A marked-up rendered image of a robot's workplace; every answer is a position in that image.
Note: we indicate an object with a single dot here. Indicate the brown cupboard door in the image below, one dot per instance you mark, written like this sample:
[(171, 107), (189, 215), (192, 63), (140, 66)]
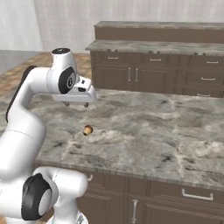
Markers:
[(102, 208), (175, 214)]

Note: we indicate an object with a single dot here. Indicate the wide brown drawer front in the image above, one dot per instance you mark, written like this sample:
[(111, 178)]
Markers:
[(175, 194)]

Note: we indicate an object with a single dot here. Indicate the brown mushroom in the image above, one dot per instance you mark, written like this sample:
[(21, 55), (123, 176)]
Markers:
[(87, 130)]

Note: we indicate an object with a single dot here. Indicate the brown cupboard run, grey worktop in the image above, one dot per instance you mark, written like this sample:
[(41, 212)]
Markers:
[(163, 73)]

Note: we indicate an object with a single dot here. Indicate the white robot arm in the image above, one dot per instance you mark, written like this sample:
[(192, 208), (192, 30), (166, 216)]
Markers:
[(24, 137)]

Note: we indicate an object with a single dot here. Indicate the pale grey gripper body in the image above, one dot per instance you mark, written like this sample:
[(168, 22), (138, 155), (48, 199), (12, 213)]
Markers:
[(76, 97)]

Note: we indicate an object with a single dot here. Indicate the narrow brown drawer front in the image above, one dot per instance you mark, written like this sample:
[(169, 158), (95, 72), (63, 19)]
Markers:
[(108, 182)]

